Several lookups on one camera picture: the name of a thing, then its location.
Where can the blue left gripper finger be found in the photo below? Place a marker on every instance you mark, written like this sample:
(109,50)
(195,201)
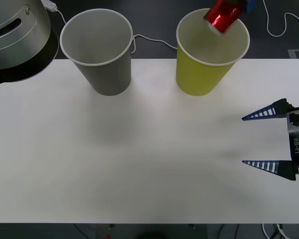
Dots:
(251,5)

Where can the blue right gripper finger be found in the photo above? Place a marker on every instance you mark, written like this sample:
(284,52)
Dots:
(279,109)
(285,169)

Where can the red drink can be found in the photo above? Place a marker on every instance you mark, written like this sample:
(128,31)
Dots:
(223,16)

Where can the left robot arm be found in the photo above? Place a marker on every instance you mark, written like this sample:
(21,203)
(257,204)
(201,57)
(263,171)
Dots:
(17,42)

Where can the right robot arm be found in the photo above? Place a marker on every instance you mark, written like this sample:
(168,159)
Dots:
(297,127)

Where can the grey patterned floor marker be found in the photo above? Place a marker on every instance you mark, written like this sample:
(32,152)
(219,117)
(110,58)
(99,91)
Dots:
(292,54)

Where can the yellow-green plastic waste bin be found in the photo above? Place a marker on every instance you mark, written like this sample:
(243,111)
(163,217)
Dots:
(196,74)

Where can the grey plastic waste bin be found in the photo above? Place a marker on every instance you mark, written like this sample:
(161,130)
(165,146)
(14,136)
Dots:
(109,72)

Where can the white power strip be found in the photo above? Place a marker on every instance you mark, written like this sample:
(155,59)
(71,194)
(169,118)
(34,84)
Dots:
(51,5)

